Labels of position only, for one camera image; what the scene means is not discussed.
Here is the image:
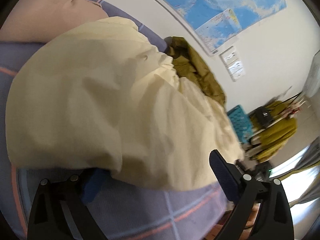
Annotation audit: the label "pink folded garment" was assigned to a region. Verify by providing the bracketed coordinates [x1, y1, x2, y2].
[1, 0, 108, 43]

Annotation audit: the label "yellow-green hanging clothes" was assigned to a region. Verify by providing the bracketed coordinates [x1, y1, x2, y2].
[248, 101, 297, 163]

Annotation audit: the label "purple plaid bed sheet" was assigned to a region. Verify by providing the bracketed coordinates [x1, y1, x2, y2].
[1, 15, 227, 239]

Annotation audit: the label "olive brown garment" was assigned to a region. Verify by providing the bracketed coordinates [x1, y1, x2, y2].
[165, 36, 226, 107]

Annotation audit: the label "colourful wall map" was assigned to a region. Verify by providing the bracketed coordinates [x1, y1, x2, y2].
[163, 0, 286, 52]

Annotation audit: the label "cream yellow jacket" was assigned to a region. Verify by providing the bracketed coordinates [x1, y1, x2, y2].
[5, 17, 243, 191]

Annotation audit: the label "white wall socket panel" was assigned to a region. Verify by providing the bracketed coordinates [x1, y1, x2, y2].
[219, 46, 245, 82]

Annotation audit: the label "black handbag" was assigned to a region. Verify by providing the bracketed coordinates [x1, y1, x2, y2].
[254, 106, 273, 129]

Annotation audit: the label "teal perforated plastic stool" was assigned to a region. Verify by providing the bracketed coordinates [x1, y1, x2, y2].
[227, 105, 253, 144]

